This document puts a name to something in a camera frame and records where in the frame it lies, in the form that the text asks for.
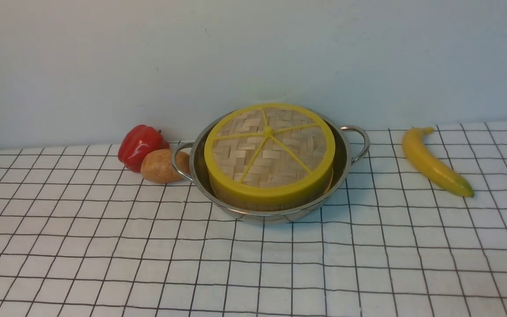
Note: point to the woven bamboo steamer lid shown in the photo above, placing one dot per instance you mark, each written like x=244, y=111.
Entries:
x=269, y=137

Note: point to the brown potato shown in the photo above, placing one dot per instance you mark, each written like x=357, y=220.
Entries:
x=157, y=167

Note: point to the red bell pepper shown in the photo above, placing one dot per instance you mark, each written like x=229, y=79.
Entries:
x=137, y=144

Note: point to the yellow banana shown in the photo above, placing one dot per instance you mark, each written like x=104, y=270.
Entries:
x=431, y=167

